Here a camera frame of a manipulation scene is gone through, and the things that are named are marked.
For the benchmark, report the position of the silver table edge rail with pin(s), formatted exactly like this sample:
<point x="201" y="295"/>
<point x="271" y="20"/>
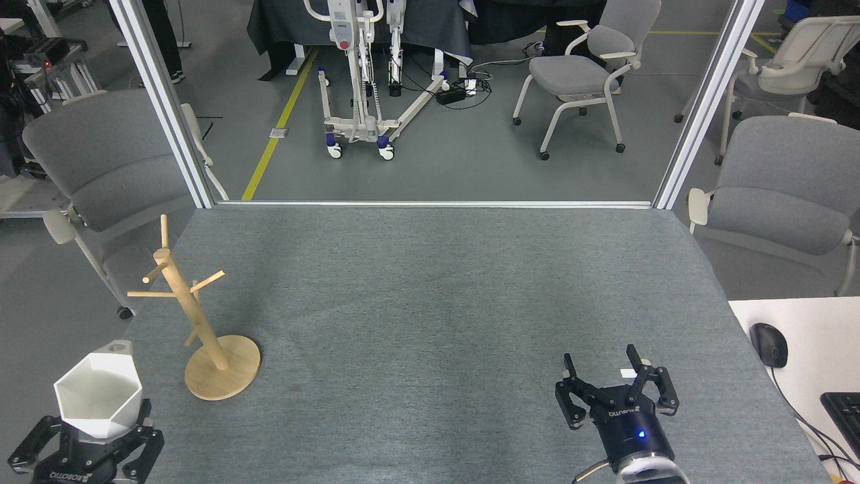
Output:
<point x="437" y="204"/>

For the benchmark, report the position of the silver frame post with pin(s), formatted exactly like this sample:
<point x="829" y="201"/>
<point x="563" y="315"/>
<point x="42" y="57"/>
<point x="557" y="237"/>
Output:
<point x="705" y="101"/>
<point x="164" y="101"/>

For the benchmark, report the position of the white hexagonal cup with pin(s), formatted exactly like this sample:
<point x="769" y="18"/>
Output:
<point x="97" y="396"/>

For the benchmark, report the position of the metal equipment rack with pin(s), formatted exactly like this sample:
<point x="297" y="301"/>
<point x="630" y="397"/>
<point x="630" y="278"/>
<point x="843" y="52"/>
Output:
<point x="47" y="74"/>

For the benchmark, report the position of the black computer mouse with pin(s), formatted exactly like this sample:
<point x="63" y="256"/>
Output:
<point x="769" y="344"/>

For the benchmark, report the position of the black keyboard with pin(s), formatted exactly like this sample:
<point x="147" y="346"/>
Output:
<point x="845" y="417"/>

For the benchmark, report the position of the wooden cup rack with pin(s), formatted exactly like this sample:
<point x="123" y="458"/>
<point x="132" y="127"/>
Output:
<point x="222" y="376"/>

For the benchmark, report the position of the white wheeled stand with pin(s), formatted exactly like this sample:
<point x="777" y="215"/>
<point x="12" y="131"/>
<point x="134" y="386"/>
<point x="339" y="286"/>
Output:
<point x="359" y="124"/>

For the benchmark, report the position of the grey chair with cream frame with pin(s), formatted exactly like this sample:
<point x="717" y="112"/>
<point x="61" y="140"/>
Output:
<point x="107" y="161"/>
<point x="578" y="70"/>
<point x="786" y="195"/>
<point x="799" y="60"/>

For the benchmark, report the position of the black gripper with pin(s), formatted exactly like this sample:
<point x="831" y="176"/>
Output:
<point x="87" y="464"/>
<point x="631" y="430"/>

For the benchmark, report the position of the white desk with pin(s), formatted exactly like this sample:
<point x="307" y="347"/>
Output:
<point x="820" y="336"/>

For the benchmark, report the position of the table with dark cloth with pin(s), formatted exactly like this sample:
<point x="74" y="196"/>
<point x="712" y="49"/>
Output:
<point x="289" y="27"/>

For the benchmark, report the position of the black power strip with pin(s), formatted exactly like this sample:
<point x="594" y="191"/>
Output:
<point x="451" y="94"/>

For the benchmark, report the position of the person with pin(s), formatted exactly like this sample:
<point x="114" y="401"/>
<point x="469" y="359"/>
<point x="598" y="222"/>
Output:
<point x="164" y="33"/>

